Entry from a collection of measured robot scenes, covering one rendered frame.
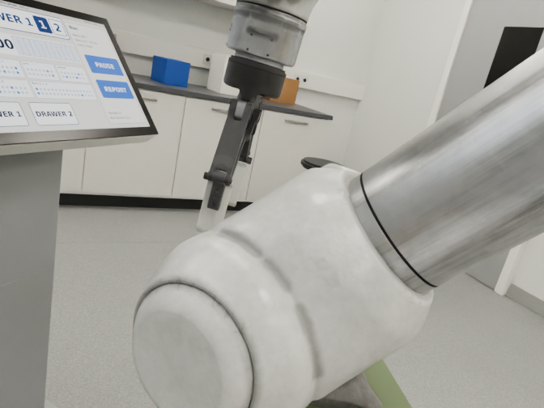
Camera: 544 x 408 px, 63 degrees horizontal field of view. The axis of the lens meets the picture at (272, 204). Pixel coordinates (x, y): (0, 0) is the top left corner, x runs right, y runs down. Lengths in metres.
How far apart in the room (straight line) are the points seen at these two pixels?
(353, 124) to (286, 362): 4.59
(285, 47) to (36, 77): 0.56
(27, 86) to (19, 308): 0.50
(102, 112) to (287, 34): 0.57
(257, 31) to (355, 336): 0.36
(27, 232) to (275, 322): 0.86
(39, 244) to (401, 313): 0.93
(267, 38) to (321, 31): 3.94
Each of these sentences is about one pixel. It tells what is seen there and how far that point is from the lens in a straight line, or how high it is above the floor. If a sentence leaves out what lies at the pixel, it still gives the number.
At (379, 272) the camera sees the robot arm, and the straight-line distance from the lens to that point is 0.29.
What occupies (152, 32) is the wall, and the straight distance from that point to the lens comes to 3.85.
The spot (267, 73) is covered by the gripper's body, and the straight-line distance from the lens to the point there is 0.55.
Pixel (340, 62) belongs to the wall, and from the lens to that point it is 4.62.
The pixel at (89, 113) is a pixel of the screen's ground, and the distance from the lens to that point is 1.00.
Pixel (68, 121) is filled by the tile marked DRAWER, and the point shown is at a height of 0.99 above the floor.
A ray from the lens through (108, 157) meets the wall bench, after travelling 3.19.
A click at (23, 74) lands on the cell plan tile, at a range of 0.95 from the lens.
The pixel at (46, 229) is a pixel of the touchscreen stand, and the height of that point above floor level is 0.72.
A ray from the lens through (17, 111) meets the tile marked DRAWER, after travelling 0.90.
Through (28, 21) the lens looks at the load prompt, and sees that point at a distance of 1.05.
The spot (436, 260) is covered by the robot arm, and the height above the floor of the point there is 1.08.
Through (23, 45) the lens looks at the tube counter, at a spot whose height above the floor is 1.11.
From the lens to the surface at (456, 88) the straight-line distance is 3.94.
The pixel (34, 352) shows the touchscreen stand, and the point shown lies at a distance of 1.27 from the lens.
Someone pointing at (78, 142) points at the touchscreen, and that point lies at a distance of 0.95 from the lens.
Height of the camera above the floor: 1.17
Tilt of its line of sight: 17 degrees down
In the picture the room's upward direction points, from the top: 13 degrees clockwise
